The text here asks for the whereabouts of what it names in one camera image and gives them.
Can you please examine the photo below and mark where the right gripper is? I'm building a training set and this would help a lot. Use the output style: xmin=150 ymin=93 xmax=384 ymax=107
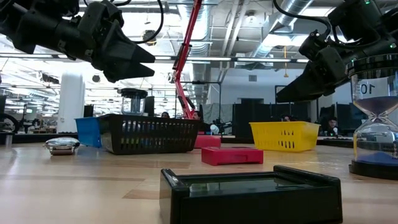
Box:
xmin=276 ymin=46 xmax=351 ymax=103

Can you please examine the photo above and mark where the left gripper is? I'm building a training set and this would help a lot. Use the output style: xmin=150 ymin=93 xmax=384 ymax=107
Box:
xmin=57 ymin=18 xmax=156 ymax=84

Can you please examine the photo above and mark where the glass jar black lid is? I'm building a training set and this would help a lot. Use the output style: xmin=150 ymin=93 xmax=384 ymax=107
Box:
xmin=120 ymin=88 xmax=149 ymax=116

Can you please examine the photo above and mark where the black cylinder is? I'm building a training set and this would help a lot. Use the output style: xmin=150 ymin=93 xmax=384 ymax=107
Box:
xmin=346 ymin=54 xmax=398 ymax=181

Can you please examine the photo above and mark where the red plastic case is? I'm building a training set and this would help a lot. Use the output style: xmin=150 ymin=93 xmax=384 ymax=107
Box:
xmin=201 ymin=146 xmax=264 ymax=167

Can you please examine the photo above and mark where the black digital clock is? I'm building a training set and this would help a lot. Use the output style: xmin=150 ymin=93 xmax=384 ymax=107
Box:
xmin=159 ymin=165 xmax=344 ymax=224

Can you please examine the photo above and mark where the yellow plastic basket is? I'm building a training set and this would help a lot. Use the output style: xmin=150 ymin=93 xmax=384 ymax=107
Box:
xmin=249 ymin=121 xmax=321 ymax=153

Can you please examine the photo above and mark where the red desk lamp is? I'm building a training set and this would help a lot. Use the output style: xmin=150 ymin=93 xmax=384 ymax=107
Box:
xmin=172 ymin=0 xmax=222 ymax=149

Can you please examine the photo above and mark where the white pillar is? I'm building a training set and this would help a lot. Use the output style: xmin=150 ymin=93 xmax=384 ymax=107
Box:
xmin=57 ymin=73 xmax=86 ymax=134

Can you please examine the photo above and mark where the black plastic basket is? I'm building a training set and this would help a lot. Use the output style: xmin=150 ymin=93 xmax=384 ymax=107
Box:
xmin=98 ymin=113 xmax=203 ymax=156

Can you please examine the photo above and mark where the blue plastic basket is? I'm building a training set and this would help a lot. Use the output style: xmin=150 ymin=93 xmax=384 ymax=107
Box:
xmin=75 ymin=116 xmax=103 ymax=149

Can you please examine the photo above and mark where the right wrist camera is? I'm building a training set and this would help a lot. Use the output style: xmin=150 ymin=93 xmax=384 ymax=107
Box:
xmin=298 ymin=29 xmax=332 ymax=62

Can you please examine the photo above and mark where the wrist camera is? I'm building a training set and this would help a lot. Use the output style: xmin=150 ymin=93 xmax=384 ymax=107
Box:
xmin=77 ymin=0 xmax=126 ymax=35
xmin=298 ymin=29 xmax=332 ymax=62

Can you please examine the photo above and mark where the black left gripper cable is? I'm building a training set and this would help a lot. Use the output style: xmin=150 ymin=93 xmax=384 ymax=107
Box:
xmin=83 ymin=0 xmax=165 ymax=45

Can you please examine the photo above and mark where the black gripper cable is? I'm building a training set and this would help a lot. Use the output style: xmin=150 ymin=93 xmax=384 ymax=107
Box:
xmin=83 ymin=0 xmax=165 ymax=45
xmin=272 ymin=0 xmax=332 ymax=38

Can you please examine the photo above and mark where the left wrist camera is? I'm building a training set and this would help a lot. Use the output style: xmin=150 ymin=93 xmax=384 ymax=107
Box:
xmin=77 ymin=0 xmax=126 ymax=35

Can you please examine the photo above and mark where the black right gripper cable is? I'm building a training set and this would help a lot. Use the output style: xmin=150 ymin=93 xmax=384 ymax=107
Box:
xmin=272 ymin=0 xmax=332 ymax=38

